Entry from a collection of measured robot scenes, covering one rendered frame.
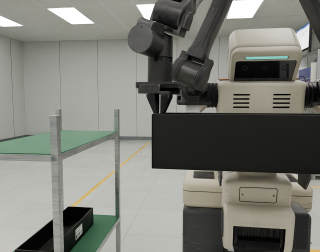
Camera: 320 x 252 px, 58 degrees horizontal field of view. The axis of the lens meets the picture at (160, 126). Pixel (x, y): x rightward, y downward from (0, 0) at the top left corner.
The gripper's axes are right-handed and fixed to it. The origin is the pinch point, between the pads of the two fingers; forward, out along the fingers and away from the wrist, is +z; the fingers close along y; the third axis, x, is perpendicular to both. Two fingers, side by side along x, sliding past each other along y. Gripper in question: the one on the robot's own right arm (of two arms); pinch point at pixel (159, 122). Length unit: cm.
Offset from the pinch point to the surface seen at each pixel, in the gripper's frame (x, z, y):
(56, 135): 37, 8, -46
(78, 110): 785, 16, -373
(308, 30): 395, -115, 158
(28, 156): 37, 16, -57
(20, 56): 764, -147, -551
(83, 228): 94, 70, -60
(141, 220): 203, 108, -48
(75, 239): 82, 71, -60
